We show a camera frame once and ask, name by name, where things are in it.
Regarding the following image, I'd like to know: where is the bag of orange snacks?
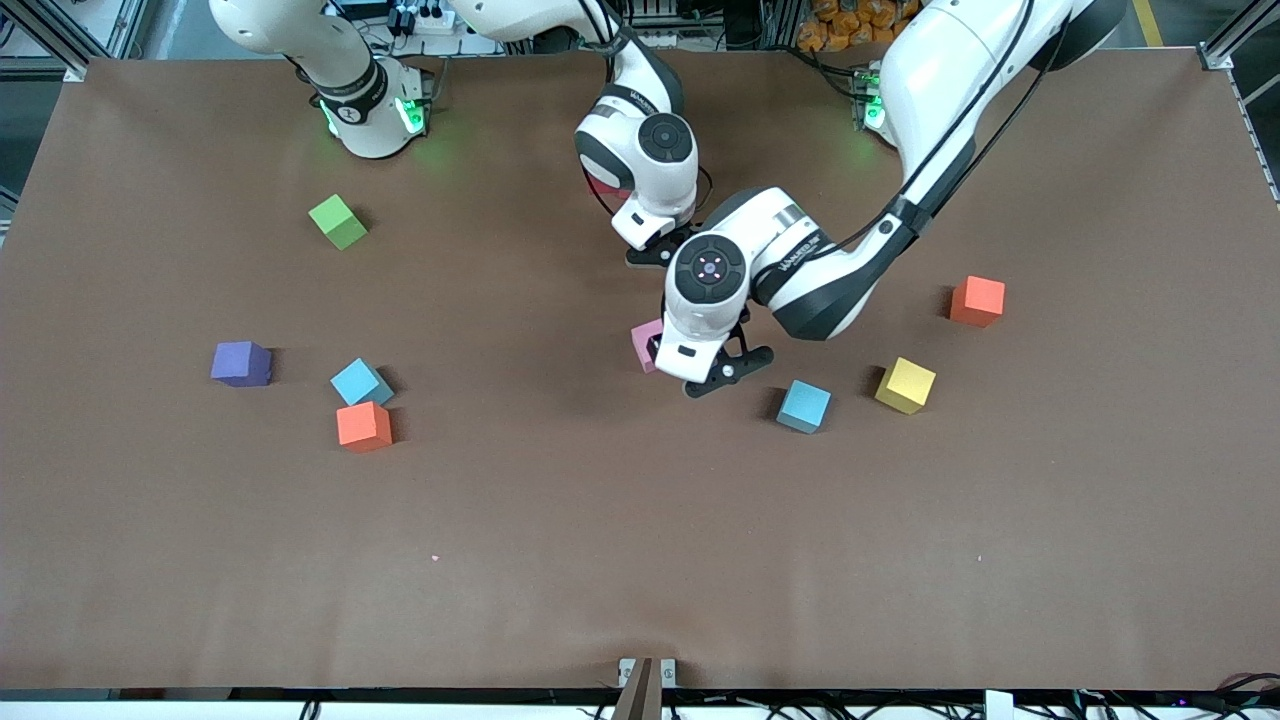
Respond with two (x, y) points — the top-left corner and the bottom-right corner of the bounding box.
(798, 0), (906, 54)

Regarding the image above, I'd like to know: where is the equipment rack with cables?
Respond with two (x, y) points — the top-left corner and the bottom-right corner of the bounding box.
(640, 0), (721, 51)

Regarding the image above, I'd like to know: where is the grey camera mount pole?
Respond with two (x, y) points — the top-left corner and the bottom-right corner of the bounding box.
(612, 657), (664, 720)

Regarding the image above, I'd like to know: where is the aluminium frame profile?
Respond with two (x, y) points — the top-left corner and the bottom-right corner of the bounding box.
(28, 0), (151, 83)
(1200, 0), (1280, 71)

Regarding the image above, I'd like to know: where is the paper table cover sheet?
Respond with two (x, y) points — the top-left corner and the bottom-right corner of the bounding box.
(0, 50), (1280, 693)

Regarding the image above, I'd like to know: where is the purple foam block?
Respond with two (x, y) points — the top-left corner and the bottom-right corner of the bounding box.
(211, 341), (273, 388)

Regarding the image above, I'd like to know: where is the orange foam block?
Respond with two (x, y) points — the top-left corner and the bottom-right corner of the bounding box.
(950, 276), (1006, 328)
(337, 401), (393, 453)

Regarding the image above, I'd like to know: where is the small metal bracket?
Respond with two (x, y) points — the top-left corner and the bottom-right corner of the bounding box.
(618, 657), (677, 689)

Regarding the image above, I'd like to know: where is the aluminium table edge rail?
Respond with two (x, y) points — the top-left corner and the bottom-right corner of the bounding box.
(1228, 70), (1280, 206)

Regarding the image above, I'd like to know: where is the blue foam block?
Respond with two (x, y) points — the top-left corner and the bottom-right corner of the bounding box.
(777, 379), (832, 434)
(331, 358), (394, 407)

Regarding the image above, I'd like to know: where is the yellow foam block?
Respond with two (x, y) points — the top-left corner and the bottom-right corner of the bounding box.
(875, 357), (937, 415)

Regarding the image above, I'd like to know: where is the green foam block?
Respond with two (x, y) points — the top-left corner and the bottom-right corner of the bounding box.
(309, 194), (368, 251)

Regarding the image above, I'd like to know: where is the pink foam block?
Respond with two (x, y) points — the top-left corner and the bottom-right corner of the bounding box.
(631, 319), (667, 374)

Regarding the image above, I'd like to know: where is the white power strip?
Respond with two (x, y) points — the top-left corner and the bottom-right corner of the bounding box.
(393, 3), (459, 37)

